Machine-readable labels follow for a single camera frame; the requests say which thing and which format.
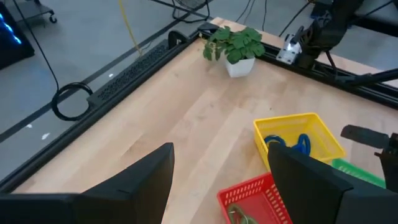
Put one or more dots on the computer with blue light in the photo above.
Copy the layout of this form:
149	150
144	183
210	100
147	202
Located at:
15	53

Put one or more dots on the black aluminium table frame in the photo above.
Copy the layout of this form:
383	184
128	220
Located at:
46	153

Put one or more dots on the green plant in white pot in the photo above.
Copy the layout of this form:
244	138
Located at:
239	43

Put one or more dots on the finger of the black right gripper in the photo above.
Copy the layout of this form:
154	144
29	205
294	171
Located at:
391	171

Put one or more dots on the yellow plastic basket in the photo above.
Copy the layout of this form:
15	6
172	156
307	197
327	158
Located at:
323	137

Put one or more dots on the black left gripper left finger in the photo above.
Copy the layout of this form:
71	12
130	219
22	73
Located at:
124	199

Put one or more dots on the grey wheeled cart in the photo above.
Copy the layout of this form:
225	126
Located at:
34	9

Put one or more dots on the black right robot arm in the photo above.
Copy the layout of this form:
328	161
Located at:
332	28

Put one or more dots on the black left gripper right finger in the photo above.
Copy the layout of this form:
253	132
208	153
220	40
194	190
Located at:
311	193

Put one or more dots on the red plastic basket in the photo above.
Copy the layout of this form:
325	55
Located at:
258	205

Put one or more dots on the green plastic basket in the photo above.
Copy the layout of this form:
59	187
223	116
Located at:
354	172

